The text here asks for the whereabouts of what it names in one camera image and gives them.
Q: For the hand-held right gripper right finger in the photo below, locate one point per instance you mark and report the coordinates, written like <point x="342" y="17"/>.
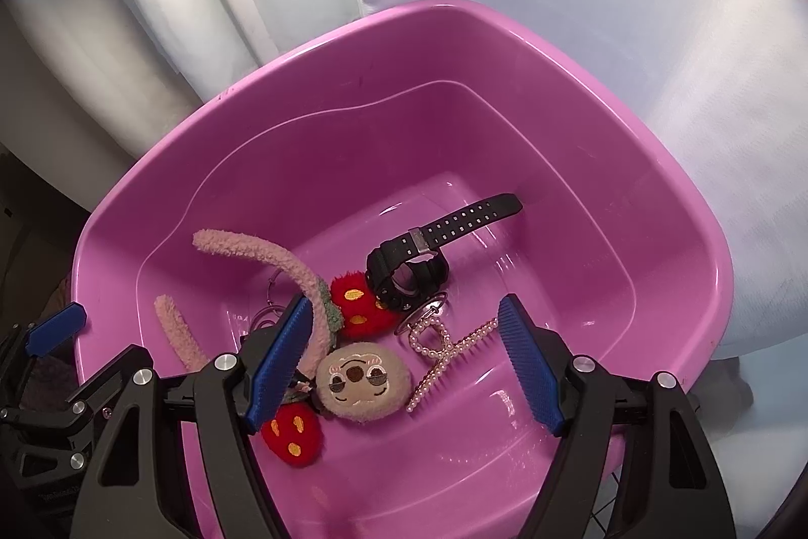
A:
<point x="530" y="368"/>

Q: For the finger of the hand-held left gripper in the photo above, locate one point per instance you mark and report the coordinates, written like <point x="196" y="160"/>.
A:
<point x="104" y="378"/>
<point x="57" y="327"/>

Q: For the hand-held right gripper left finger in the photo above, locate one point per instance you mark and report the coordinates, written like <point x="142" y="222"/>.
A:
<point x="281" y="362"/>

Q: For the pearl hair claw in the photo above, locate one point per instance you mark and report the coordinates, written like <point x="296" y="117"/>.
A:
<point x="449" y="348"/>

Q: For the beige plush ball charm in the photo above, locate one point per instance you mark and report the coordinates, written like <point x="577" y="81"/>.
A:
<point x="379" y="394"/>

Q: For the pink strawberry plush headband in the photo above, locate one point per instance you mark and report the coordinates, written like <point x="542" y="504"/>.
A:
<point x="252" y="248"/>

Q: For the black wrist watch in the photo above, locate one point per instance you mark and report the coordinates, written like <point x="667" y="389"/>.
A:
<point x="391" y="261"/>

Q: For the pink plastic tub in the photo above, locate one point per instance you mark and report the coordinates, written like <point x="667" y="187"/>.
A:
<point x="442" y="147"/>

